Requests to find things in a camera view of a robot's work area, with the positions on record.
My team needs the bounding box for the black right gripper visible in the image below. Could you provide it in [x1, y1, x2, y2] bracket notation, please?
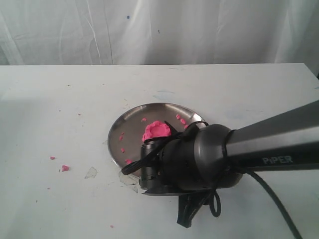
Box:
[140, 139, 214, 228]

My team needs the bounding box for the pink dough lump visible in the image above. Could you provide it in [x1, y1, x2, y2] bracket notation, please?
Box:
[142, 120, 171, 142]

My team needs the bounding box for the round steel plate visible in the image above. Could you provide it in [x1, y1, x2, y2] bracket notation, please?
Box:
[108, 103, 204, 168]

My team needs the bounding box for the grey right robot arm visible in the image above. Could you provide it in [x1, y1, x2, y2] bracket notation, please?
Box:
[140, 102, 319, 228]

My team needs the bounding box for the clear tape scrap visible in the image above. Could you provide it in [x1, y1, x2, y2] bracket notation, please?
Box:
[84, 167, 98, 179]

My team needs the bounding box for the pink sand crumb large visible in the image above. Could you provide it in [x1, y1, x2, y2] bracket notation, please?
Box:
[61, 165, 69, 172]

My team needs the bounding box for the white backdrop curtain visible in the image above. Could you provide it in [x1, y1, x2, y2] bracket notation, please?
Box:
[0, 0, 319, 72]

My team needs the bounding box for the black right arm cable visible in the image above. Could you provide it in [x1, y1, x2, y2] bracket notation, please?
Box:
[121, 121, 304, 239]

